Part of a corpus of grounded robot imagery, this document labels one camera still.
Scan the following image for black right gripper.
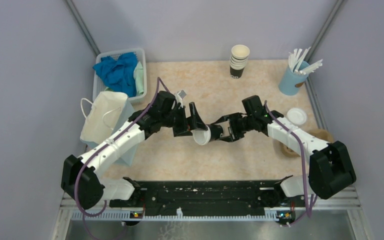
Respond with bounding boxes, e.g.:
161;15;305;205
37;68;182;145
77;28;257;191
215;113;255;142

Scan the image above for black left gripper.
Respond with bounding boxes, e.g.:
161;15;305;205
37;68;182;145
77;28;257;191
161;102;208;137

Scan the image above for translucent plastic cup lid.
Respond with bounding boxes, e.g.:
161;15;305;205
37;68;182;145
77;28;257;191
192;128;211;146

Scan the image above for stack of paper cups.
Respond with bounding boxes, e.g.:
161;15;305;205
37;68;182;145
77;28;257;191
229;44;250;79

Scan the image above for light blue paper bag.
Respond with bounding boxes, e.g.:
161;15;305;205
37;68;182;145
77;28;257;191
80;91;135;149

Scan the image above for single black paper cup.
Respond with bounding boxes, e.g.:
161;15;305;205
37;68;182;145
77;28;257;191
208;124;224;142

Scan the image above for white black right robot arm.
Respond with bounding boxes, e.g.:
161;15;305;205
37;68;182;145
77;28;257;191
209;95;357;208

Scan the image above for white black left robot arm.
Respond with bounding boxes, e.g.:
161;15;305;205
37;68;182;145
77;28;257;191
61;90;208;211

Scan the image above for stack of plastic lids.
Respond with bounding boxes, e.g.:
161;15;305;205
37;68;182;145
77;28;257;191
286;107;308;126

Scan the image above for blue straw holder cup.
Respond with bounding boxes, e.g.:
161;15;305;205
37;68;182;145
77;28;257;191
278;66;310;96

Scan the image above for brown pulp cup carrier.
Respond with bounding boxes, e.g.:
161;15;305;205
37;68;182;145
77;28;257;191
278;128;335;158

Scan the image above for blue cloth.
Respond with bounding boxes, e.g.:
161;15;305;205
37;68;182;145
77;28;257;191
92;52;138;98

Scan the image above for white wrapped straws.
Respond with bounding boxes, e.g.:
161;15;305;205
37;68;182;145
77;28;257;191
287;46;323;76

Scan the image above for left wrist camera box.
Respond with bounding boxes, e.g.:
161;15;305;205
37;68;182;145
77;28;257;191
174;90;187;108

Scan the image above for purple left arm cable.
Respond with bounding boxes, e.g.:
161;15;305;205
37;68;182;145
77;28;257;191
73;76;171;240

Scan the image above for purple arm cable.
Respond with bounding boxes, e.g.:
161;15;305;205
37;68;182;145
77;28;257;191
264;100;319;228
73;76;171;240

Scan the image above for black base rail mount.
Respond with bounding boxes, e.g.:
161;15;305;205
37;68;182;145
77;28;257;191
109;180;305;223

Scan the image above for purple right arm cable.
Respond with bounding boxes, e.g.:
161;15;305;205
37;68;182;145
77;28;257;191
264;100;319;228

